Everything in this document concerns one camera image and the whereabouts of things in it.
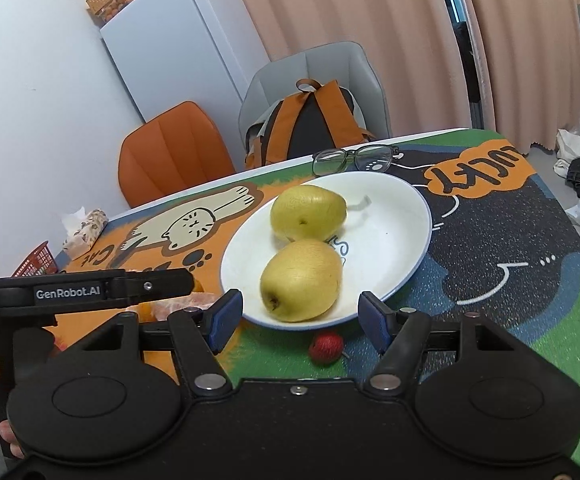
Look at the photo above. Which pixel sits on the black framed glasses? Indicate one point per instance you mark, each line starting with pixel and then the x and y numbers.
pixel 369 157

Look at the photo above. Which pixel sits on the white fridge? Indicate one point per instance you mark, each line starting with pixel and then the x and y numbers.
pixel 180 45

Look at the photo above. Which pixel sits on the red lychee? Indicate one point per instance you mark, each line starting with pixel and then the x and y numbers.
pixel 326 347

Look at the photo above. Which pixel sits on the white plate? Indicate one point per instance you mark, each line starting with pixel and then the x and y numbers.
pixel 389 230

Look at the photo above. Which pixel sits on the window frame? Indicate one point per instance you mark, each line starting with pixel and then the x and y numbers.
pixel 462 35

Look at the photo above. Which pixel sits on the pink curtain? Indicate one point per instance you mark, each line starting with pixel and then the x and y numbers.
pixel 529 50
pixel 345 5

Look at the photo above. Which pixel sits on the red plastic basket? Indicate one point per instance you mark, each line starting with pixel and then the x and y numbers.
pixel 35 262

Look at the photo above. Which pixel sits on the cartoon cat table mat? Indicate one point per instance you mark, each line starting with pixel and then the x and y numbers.
pixel 509 240

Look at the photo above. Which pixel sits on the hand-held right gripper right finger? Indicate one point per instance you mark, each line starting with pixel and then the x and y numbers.
pixel 372 317

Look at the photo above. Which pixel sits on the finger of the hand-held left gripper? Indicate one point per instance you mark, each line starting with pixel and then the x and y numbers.
pixel 152 286

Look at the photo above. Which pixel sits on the orange chair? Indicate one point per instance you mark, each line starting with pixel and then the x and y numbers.
pixel 170 150

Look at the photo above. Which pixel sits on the yellow pear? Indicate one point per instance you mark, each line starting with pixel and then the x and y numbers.
pixel 305 212
pixel 302 280

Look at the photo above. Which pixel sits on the patterned tissue pack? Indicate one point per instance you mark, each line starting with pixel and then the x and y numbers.
pixel 87 230

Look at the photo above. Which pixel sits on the grey chair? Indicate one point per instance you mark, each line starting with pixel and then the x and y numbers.
pixel 364 75

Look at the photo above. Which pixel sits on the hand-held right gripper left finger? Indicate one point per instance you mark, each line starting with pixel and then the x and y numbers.
pixel 226 316

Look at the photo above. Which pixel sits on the orange and black backpack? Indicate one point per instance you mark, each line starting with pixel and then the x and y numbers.
pixel 315 125

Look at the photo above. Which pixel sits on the large peeled pomelo segment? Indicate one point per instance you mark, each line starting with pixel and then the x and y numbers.
pixel 185 305

